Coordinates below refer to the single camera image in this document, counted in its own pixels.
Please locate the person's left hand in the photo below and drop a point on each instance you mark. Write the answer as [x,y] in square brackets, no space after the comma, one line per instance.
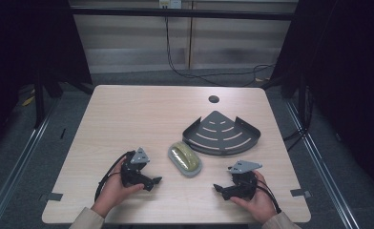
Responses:
[112,192]

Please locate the grey tape strip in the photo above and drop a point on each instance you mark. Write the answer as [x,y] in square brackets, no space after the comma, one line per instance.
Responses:
[52,197]
[300,192]

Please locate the yellow floor tape piece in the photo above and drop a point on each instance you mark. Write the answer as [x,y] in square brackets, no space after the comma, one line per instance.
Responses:
[28,101]

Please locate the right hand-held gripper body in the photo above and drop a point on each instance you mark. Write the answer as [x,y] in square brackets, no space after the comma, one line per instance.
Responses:
[244,186]

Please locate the dark grey metal corner shelf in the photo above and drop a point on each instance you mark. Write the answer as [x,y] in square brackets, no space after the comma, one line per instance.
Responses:
[221,135]

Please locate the black horizontal frame bar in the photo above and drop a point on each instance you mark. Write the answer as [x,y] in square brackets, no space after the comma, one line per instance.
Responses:
[182,14]

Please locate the person's right hand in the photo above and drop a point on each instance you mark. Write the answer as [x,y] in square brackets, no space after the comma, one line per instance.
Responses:
[259,205]

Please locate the yellow-green scrubber with grey base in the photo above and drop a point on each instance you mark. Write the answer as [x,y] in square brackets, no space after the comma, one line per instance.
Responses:
[185,157]

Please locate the black metal stand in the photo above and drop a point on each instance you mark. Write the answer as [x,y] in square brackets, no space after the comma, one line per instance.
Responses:
[39,101]

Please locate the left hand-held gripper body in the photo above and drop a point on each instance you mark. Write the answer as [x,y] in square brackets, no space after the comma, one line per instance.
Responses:
[133,173]

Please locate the black curtain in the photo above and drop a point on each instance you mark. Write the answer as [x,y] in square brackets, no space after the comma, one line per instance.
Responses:
[23,44]
[344,79]

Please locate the metal floor rail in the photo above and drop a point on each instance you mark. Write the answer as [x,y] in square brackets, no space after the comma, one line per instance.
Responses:
[15,178]
[323,173]

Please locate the white wall power outlet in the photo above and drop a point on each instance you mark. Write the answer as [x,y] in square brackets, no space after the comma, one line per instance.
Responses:
[170,4]

